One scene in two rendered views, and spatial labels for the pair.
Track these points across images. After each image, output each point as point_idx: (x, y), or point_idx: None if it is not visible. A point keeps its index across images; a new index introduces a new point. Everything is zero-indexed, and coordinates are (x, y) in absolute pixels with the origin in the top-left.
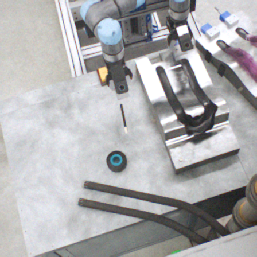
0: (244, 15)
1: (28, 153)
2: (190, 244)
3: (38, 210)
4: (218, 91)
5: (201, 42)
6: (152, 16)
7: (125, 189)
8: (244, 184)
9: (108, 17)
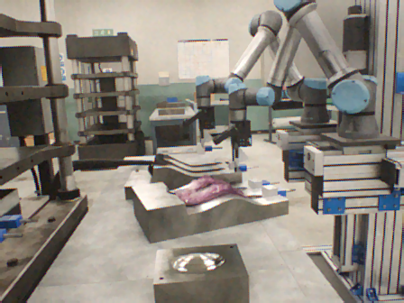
0: (280, 199)
1: (186, 156)
2: None
3: (148, 158)
4: (179, 170)
5: (247, 182)
6: (396, 298)
7: (133, 160)
8: (97, 199)
9: (215, 81)
